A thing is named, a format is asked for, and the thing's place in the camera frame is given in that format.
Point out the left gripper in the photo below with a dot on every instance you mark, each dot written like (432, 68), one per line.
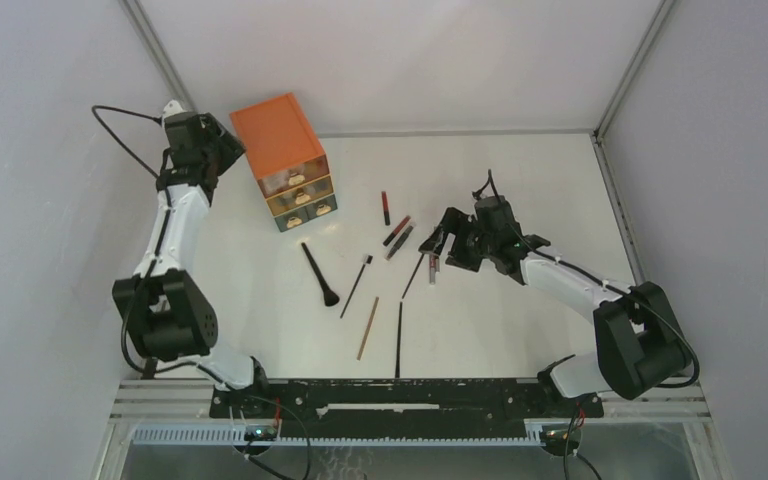
(231, 146)

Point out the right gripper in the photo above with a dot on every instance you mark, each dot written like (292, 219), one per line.
(457, 223)

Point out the red lipstick silver end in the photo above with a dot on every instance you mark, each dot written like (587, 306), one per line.
(433, 269)

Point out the black eyebrow comb brush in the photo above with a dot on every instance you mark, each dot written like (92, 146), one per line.
(366, 261)

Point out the orange yellow blue drawer box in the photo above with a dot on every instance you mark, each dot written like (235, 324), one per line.
(287, 161)

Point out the black powder brush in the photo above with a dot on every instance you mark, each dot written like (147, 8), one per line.
(330, 298)

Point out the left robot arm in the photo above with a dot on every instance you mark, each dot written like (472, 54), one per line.
(165, 315)

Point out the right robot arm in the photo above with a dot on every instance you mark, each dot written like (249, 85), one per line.
(639, 344)

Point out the dark green makeup pen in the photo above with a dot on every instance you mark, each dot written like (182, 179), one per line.
(399, 242)

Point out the orange lip gloss black cap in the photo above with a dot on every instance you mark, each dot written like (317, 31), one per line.
(397, 229)

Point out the thin black eyeliner brush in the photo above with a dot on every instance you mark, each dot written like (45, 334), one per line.
(413, 275)

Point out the red lip gloss black cap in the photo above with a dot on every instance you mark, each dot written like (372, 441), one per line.
(385, 208)

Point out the long thin black brush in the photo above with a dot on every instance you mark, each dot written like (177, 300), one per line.
(397, 368)

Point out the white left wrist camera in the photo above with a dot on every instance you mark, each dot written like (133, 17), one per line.
(173, 107)

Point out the aluminium frame rail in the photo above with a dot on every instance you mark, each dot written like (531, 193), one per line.
(152, 43)

